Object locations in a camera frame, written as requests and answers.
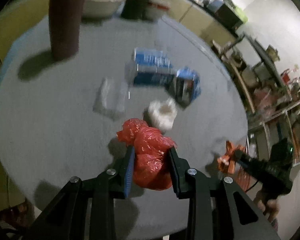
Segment red plastic bag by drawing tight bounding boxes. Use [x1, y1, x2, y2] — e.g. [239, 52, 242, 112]
[116, 118, 176, 191]

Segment blue foil snack wrapper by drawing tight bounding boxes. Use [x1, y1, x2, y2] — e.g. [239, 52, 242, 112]
[165, 67, 202, 108]

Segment blue snack box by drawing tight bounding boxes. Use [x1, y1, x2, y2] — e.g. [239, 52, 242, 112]
[125, 47, 176, 87]

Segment right hand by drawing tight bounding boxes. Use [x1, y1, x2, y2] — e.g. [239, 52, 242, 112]
[253, 191, 280, 232]

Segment metal storage rack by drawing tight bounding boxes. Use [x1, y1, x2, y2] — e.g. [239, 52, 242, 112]
[211, 34, 300, 166]

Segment crumpled white tissue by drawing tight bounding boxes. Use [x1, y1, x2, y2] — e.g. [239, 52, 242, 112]
[148, 98, 178, 133]

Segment clear plastic wrapper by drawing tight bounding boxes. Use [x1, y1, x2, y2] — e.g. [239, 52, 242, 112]
[93, 77, 128, 120]

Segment maroon thermos bottle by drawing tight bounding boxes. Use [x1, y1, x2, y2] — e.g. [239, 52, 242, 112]
[49, 0, 84, 61]

